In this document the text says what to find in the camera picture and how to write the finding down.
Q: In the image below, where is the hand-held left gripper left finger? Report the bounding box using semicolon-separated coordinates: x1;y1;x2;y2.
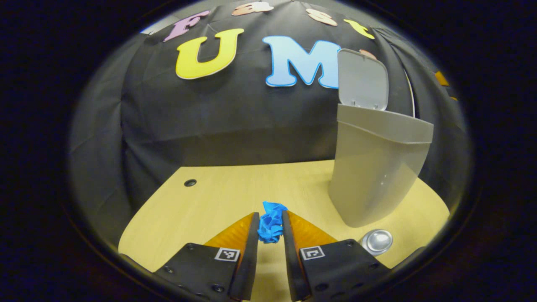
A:
153;212;261;302

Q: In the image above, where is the wooden desktop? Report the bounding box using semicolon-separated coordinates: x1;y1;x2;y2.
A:
118;159;450;302

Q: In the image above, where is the black backdrop cloth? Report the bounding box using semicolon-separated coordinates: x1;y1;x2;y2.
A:
69;0;468;248

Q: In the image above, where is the blue paper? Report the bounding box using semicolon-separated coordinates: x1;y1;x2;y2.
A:
257;201;288;244

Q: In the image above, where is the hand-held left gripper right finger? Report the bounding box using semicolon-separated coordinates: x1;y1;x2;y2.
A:
281;210;393;302

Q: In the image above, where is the white desktop garbage bin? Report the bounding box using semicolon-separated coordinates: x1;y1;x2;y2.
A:
328;48;434;228

